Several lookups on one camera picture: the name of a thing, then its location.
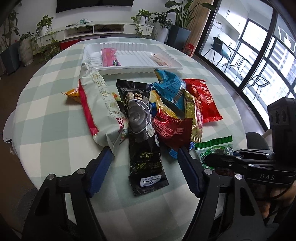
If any green seed snack packet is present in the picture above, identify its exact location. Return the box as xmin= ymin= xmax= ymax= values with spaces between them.
xmin=194 ymin=136 xmax=233 ymax=170

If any black snack packet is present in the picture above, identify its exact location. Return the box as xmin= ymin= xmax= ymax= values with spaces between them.
xmin=116 ymin=79 xmax=169 ymax=196

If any red snack bag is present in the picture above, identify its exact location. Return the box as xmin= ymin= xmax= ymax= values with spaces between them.
xmin=183 ymin=78 xmax=223 ymax=123

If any orange snack packet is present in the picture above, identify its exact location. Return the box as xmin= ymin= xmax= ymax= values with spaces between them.
xmin=62 ymin=87 xmax=81 ymax=103

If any blue yellow cake packet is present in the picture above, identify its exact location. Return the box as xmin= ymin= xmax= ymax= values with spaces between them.
xmin=149 ymin=90 xmax=195 ymax=159

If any light blue snack bag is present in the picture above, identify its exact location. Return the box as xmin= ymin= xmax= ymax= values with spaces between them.
xmin=152 ymin=69 xmax=186 ymax=111

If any pale pink long snack packet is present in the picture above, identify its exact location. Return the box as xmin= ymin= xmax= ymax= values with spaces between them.
xmin=150 ymin=53 xmax=180 ymax=68

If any dark red small packet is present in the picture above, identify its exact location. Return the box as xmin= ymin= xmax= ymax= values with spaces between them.
xmin=153 ymin=108 xmax=193 ymax=151

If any gold red bread packet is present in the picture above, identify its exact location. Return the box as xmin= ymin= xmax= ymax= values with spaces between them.
xmin=184 ymin=90 xmax=203 ymax=143

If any person's right hand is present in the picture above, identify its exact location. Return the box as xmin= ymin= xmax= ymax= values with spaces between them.
xmin=257 ymin=182 xmax=295 ymax=219

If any black balcony chair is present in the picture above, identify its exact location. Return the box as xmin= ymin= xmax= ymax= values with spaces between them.
xmin=204 ymin=37 xmax=232 ymax=66

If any white plastic tray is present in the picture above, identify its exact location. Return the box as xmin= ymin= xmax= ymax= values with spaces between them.
xmin=82 ymin=42 xmax=184 ymax=75

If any red bag on floor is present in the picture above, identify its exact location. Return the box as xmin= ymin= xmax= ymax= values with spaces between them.
xmin=183 ymin=43 xmax=196 ymax=57

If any red storage box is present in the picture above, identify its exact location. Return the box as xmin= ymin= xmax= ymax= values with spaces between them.
xmin=59 ymin=39 xmax=80 ymax=51

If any large plant blue pot right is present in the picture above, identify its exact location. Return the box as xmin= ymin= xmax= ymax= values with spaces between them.
xmin=165 ymin=1 xmax=216 ymax=50

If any white tv console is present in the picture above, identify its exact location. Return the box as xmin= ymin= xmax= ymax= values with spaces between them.
xmin=53 ymin=21 xmax=154 ymax=41

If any tall plant blue pot left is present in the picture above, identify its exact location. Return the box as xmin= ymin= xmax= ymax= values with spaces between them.
xmin=1 ymin=10 xmax=20 ymax=75

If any plant in white pot left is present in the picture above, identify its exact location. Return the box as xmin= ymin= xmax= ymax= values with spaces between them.
xmin=18 ymin=32 xmax=33 ymax=66

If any plant in white pot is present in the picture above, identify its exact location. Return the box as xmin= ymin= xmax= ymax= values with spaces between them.
xmin=18 ymin=32 xmax=33 ymax=66
xmin=152 ymin=11 xmax=172 ymax=43

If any plant in white pot right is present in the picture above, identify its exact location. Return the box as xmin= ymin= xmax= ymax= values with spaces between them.
xmin=152 ymin=11 xmax=172 ymax=43

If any trailing plant on console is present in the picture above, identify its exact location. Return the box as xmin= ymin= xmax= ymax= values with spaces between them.
xmin=130 ymin=9 xmax=154 ymax=38

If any black wall television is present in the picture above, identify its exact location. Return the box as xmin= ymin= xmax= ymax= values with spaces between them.
xmin=56 ymin=0 xmax=133 ymax=13

